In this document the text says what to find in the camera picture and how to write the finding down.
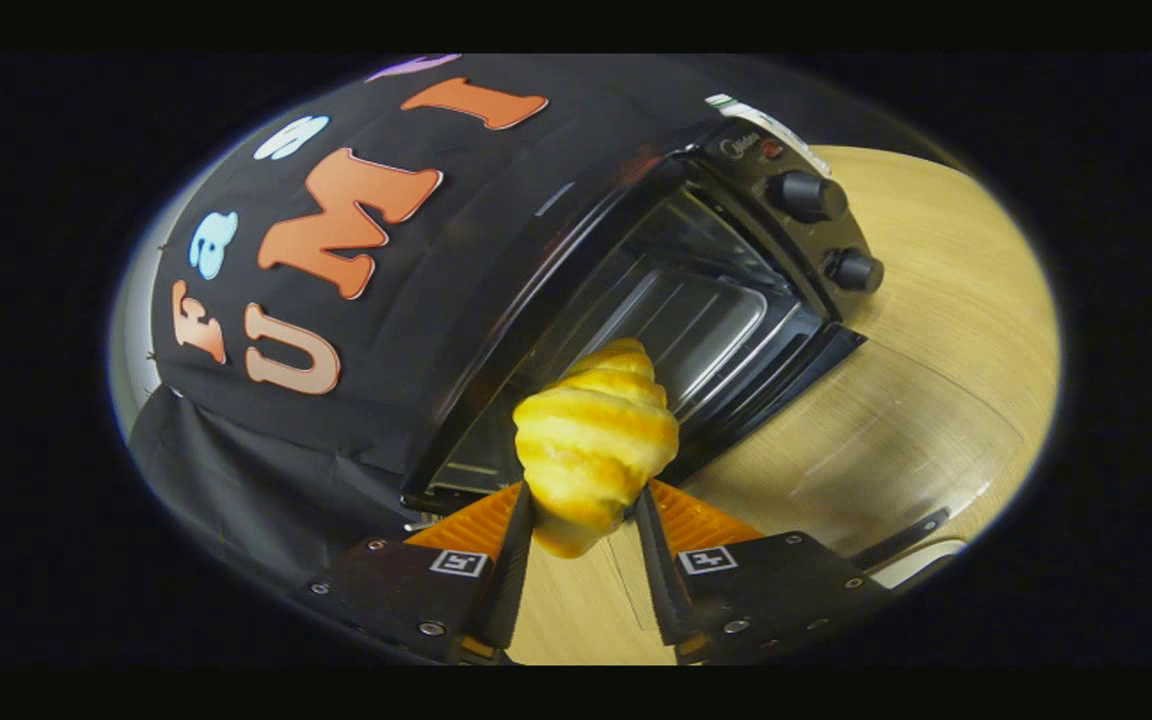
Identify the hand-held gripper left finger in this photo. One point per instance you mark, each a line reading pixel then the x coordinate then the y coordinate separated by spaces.
pixel 511 570

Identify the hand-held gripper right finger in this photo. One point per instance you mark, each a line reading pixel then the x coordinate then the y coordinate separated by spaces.
pixel 661 575

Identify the golden croissant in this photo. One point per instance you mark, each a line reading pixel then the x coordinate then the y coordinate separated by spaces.
pixel 591 440

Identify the black toaster oven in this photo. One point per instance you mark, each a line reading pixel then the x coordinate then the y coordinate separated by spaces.
pixel 786 230

